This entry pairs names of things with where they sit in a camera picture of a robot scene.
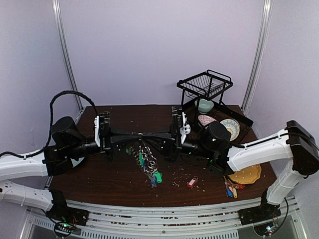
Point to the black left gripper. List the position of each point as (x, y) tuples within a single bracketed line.
[(106, 137)]

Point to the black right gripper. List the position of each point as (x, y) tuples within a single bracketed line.
[(176, 139)]

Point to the grey disc keyring organizer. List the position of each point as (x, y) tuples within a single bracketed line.
[(145, 160)]

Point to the red key tag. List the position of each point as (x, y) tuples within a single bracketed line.
[(192, 182)]

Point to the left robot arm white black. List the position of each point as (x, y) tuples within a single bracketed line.
[(70, 150)]

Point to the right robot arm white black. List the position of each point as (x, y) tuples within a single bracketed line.
[(214, 143)]

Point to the teal plate with flower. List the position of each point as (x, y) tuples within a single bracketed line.
[(76, 162)]

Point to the pink patterned dish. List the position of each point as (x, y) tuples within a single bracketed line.
[(205, 120)]

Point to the teal ceramic bowl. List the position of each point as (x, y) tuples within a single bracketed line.
[(203, 106)]

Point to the white blue patterned plate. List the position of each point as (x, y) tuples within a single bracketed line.
[(232, 126)]

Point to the blue key tag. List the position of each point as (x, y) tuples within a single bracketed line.
[(229, 193)]

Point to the yellow key tag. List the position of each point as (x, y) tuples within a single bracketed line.
[(234, 191)]

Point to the yellow dotted plate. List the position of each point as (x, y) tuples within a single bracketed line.
[(247, 175)]

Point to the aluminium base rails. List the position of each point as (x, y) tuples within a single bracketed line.
[(218, 221)]

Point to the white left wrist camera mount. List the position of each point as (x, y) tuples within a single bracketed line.
[(96, 132)]

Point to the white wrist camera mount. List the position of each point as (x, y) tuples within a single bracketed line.
[(96, 132), (185, 128)]

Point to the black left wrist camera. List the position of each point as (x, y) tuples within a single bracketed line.
[(104, 120)]

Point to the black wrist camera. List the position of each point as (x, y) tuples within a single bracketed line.
[(104, 120), (177, 120)]

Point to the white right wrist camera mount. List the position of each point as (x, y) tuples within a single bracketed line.
[(185, 128)]

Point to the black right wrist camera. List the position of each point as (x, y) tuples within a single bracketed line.
[(177, 120)]

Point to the black wire dish rack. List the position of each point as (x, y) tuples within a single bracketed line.
[(211, 86)]

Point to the aluminium corner frame post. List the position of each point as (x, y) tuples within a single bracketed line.
[(66, 58)]

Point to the right aluminium frame post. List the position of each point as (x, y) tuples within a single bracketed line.
[(260, 49)]

